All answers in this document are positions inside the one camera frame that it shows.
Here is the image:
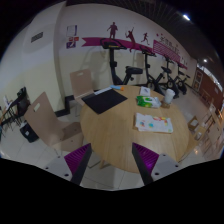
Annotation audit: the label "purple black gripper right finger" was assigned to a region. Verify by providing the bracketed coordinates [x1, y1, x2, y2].
[132, 143, 159, 185]

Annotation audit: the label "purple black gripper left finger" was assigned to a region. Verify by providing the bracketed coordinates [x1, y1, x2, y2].
[64, 144, 92, 185]

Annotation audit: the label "near light wooden chair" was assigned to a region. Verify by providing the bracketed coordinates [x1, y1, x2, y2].
[24, 92, 84, 152]

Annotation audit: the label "light wooden chair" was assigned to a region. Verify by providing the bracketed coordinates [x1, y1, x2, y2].
[70, 69, 94, 105]
[24, 92, 84, 152]

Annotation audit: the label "round wooden table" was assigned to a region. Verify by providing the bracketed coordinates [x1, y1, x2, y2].
[80, 86, 189, 173]

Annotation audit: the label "black bin on floor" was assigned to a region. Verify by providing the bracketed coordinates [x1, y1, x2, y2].
[20, 122, 39, 143]

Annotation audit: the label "green wet wipes pack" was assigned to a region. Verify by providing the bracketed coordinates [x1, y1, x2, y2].
[137, 96, 161, 108]

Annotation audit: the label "wooden chair at right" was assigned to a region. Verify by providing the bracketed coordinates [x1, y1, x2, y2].
[186, 103, 221, 158]

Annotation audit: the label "black rectangular mat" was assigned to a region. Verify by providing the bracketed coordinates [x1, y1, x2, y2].
[82, 89, 126, 114]

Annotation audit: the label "white small packet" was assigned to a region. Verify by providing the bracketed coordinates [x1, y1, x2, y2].
[140, 87, 150, 96]

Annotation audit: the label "far light wooden chair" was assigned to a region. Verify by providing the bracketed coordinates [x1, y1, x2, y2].
[70, 69, 94, 105]

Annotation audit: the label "black folding chair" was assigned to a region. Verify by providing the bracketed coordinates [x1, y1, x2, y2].
[0, 87, 30, 127]

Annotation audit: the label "white paper sheet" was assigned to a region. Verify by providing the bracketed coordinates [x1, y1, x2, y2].
[94, 87, 112, 95]

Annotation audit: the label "blue orange small items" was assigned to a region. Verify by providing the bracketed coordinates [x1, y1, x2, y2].
[110, 85, 124, 91]

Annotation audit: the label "black exercise bike right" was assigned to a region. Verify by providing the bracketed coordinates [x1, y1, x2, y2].
[167, 62, 189, 98]

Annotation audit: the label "black exercise bike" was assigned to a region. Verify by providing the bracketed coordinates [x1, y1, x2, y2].
[139, 44, 174, 97]
[100, 37, 144, 86]
[167, 62, 189, 98]

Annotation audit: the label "black exercise bike middle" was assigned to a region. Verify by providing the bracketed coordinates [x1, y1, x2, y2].
[139, 44, 174, 97]

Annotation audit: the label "black exercise bike left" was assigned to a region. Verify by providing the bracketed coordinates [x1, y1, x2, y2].
[100, 37, 144, 86]

